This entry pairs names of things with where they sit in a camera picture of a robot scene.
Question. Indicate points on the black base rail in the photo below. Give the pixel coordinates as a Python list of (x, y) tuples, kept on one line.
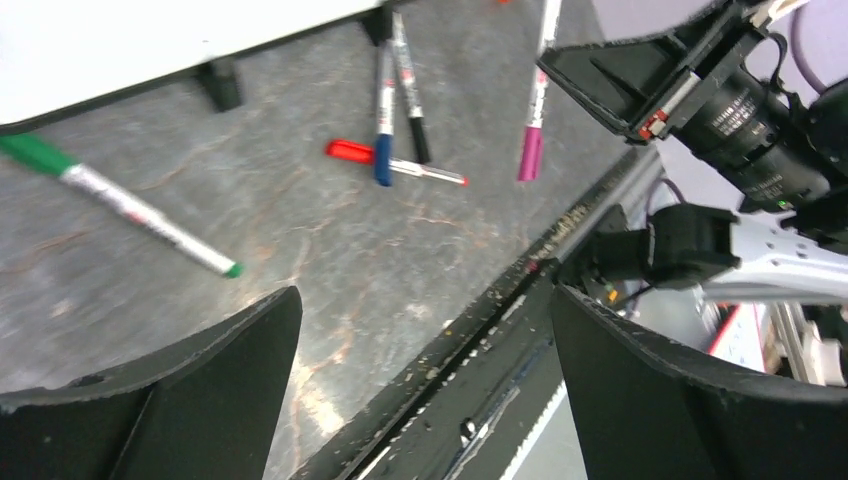
[(462, 408)]

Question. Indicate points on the green whiteboard marker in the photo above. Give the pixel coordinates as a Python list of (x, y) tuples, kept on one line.
[(38, 155)]

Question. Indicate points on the red whiteboard marker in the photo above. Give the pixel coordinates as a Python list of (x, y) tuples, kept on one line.
[(363, 154)]

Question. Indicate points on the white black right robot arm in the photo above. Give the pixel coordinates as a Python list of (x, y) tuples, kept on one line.
[(801, 253)]

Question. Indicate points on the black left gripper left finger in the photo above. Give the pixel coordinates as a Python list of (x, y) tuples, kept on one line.
[(205, 407)]

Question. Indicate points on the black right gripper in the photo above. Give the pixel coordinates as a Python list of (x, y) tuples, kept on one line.
[(691, 82)]

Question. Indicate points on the pink whiteboard marker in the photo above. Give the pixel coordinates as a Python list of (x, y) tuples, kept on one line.
[(532, 146)]

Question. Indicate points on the blue whiteboard marker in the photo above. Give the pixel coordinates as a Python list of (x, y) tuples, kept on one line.
[(384, 115)]

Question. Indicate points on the black whiteboard marker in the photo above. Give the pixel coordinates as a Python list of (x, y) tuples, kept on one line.
[(407, 77)]

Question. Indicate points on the white whiteboard black frame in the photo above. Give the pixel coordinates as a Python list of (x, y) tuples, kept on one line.
[(59, 54)]

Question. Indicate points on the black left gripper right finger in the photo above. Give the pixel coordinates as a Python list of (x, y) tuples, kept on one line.
[(647, 407)]

